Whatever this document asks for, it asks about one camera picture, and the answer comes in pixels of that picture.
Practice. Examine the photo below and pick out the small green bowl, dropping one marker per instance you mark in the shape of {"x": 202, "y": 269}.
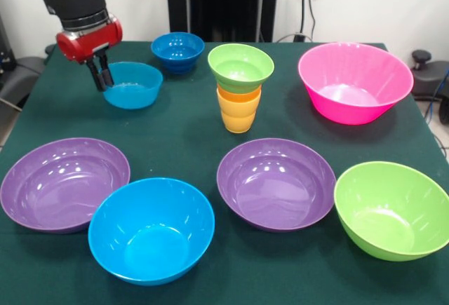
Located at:
{"x": 240, "y": 66}

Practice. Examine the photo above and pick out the dark green table cloth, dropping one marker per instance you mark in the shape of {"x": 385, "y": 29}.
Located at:
{"x": 280, "y": 270}

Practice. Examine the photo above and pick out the large blue bowl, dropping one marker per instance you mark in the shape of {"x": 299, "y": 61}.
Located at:
{"x": 151, "y": 235}

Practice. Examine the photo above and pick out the orange cup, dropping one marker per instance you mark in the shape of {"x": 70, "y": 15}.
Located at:
{"x": 238, "y": 95}

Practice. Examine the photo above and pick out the small dark blue bowl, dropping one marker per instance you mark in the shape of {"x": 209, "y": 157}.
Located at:
{"x": 177, "y": 56}

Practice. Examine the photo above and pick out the yellow cup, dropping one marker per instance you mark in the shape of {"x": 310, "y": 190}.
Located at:
{"x": 238, "y": 116}

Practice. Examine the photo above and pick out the black chair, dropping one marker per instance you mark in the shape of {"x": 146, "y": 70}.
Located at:
{"x": 17, "y": 73}

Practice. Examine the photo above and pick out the large green bowl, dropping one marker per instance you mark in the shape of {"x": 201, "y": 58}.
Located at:
{"x": 389, "y": 214}

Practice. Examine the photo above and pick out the purple bowl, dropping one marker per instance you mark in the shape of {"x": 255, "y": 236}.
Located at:
{"x": 63, "y": 189}
{"x": 273, "y": 186}

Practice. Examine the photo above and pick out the small light blue bowl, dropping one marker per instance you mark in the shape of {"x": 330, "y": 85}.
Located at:
{"x": 137, "y": 87}

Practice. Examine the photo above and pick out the large pink bowl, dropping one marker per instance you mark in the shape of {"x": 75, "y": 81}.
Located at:
{"x": 351, "y": 87}

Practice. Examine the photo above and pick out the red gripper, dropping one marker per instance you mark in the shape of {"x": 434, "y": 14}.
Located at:
{"x": 88, "y": 40}

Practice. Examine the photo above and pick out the black knobbed equipment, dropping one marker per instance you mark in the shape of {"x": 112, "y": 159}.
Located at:
{"x": 421, "y": 58}

